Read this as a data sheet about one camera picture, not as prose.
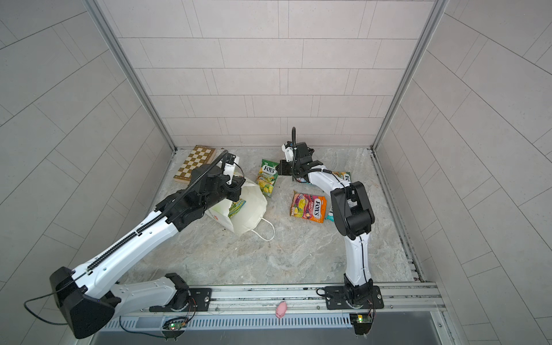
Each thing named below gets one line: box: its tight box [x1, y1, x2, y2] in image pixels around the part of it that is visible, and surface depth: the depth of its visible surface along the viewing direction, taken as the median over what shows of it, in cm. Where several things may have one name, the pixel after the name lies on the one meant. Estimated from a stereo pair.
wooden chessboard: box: [173, 145, 217, 184], surface depth 110 cm
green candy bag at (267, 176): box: [255, 158, 280, 198], surface depth 96 cm
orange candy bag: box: [289, 189, 328, 224], surface depth 93 cm
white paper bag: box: [204, 182, 276, 241], surface depth 88 cm
